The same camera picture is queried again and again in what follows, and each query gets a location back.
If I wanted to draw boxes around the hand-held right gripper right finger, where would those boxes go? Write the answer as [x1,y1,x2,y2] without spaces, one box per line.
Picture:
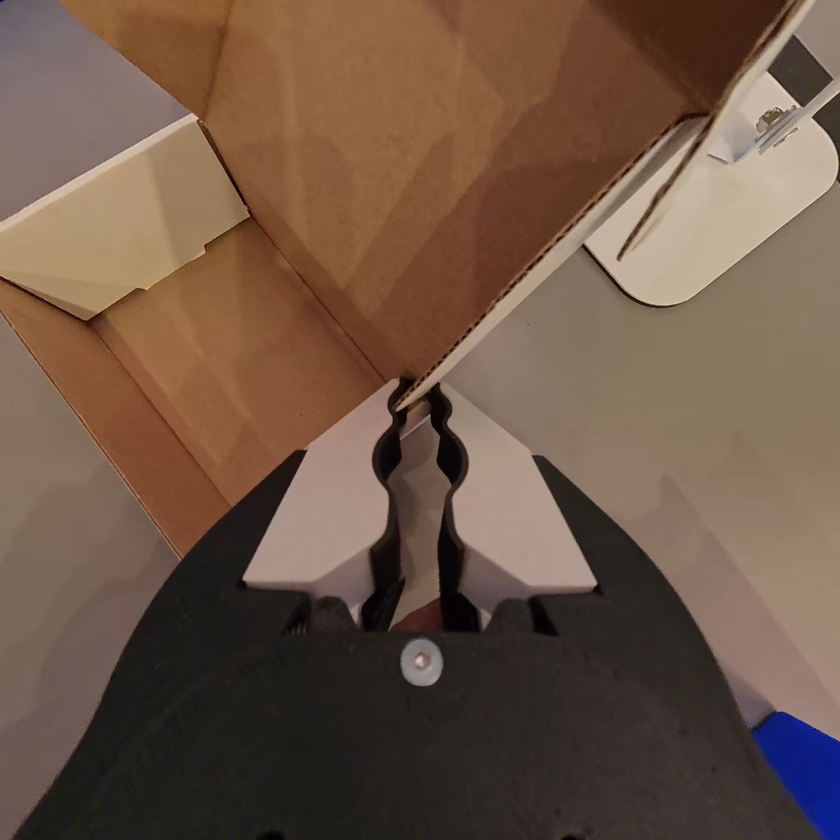
[428,382,598,632]

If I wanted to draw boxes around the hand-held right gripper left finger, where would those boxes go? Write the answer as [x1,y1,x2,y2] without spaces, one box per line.
[241,377,409,632]

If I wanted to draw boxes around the white and brown cardboard box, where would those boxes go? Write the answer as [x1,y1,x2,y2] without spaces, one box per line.
[0,0,819,560]

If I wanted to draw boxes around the person's right hand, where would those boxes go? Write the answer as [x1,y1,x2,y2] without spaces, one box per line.
[391,605,442,633]

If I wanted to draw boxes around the blue plastic bin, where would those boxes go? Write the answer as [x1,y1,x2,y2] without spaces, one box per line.
[750,710,840,840]

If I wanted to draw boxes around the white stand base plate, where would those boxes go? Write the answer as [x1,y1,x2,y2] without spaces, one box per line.
[583,71,839,308]

